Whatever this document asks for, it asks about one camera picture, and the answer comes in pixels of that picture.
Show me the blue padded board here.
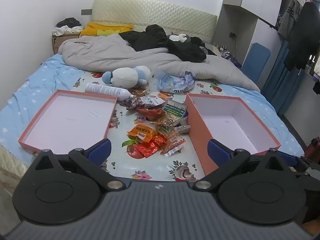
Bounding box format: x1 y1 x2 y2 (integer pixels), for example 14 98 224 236
241 43 271 84

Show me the dark folded cloth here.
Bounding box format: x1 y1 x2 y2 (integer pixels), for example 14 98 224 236
56 17 82 28

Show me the white black plush toy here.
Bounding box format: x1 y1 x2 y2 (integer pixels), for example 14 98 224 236
169 33 191 43

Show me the white spray bottle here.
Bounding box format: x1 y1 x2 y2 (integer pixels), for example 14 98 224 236
85 83 135 100

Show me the pink cardboard box lid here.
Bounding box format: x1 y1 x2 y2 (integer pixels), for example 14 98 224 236
18 89 117 155

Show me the green striped snack packet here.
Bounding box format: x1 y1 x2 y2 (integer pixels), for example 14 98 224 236
163 99 188 117

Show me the blue curtain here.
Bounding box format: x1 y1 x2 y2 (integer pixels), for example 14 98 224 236
261 39 310 115

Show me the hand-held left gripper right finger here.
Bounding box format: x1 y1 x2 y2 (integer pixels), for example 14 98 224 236
195 139 288 192

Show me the hanging black jacket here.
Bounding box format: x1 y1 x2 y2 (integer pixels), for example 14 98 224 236
284 2 320 72

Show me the black clothing pile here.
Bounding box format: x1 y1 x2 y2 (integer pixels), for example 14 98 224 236
119 24 208 63

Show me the white blue plush toy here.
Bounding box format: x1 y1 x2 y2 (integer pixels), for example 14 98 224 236
102 65 152 88

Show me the floral fruit print mat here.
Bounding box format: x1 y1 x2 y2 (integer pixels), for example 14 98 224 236
72 70 227 182

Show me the white top brown snack packet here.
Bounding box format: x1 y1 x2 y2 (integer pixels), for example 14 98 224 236
119 95 167 111

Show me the deep pink cardboard box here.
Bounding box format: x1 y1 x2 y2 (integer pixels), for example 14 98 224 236
184 93 282 176

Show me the white crumpled cloth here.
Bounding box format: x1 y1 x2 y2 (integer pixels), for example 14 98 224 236
52 26 83 37

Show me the crumpled blue plastic bag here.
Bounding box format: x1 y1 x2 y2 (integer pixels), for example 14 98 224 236
157 70 196 93

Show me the cluttered side table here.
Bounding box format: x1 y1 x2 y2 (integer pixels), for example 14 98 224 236
212 44 242 67

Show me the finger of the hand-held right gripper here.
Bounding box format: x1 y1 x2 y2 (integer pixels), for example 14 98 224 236
280 152 312 174

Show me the red suitcase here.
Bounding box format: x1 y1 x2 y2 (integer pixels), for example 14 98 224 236
304 137 320 158

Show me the dark red snack packet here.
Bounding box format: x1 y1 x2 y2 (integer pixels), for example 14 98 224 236
136 106 167 120

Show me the red patterned snack packet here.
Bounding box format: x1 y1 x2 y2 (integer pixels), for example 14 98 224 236
129 86 152 98

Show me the blue snack packet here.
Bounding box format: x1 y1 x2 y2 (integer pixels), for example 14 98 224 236
179 111 190 125

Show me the grey duvet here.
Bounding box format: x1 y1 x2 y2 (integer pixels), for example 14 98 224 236
58 34 260 92

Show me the shiny red snack packet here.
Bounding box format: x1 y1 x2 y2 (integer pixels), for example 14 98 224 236
136 134 167 158

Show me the yellow pillow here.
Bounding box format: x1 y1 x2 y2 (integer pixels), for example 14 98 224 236
79 22 134 38

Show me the wooden bedside cabinet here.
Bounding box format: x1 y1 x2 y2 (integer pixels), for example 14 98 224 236
52 34 82 55

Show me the cream quilted headboard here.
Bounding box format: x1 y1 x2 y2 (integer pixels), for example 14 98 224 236
90 0 217 47

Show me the orange snack packet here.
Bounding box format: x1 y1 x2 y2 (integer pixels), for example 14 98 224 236
127 123 157 143

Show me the cream bed base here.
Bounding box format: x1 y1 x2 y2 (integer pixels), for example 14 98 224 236
0 145 28 196

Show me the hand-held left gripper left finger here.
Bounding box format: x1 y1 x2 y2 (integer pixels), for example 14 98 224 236
31 139 125 192

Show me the light blue bedsheet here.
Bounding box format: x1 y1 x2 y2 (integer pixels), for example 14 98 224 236
0 54 307 160

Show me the hanging grey sweater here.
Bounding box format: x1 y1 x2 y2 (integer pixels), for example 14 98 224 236
278 0 302 40

